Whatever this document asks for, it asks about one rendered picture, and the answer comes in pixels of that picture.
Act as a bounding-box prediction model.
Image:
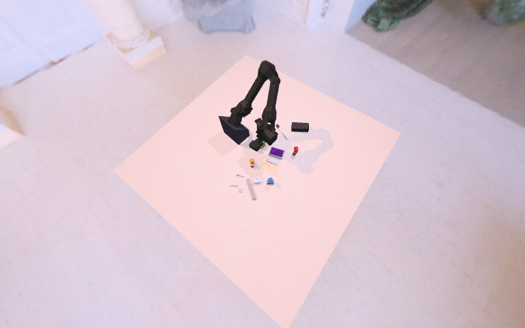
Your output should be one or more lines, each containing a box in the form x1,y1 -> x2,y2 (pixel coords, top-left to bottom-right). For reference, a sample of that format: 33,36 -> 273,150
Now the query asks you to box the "purple ink pad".
269,146 -> 285,159

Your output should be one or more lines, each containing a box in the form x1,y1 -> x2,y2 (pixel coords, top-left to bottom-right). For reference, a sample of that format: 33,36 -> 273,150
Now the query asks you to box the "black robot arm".
227,61 -> 281,146

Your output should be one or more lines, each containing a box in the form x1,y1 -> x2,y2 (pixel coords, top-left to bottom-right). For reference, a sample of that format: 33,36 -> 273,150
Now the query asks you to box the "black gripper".
249,131 -> 265,152

